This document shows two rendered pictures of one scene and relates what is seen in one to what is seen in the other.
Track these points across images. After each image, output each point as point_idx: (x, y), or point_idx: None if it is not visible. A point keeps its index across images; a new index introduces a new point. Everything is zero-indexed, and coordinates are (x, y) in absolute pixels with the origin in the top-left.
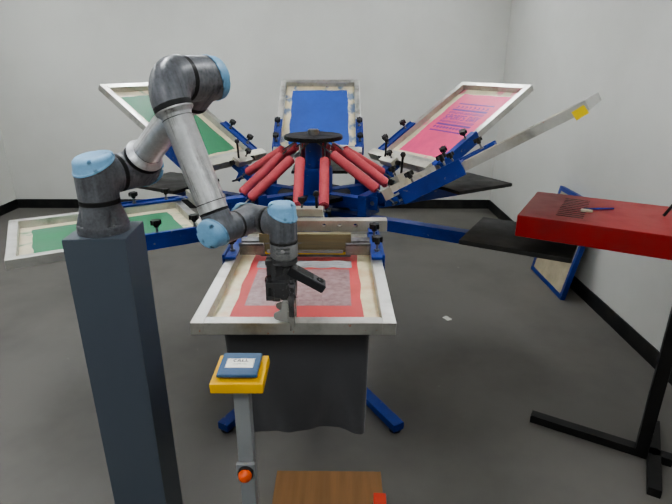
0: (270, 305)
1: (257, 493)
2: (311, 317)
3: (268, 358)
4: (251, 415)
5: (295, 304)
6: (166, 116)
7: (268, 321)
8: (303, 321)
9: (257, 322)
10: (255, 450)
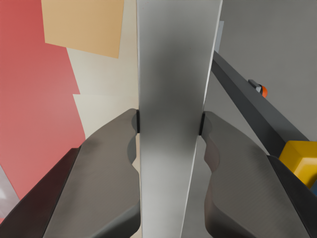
0: (3, 171)
1: (228, 70)
2: (145, 29)
3: (316, 157)
4: (279, 120)
5: (130, 164)
6: None
7: (176, 198)
8: (191, 77)
9: (180, 220)
10: (239, 88)
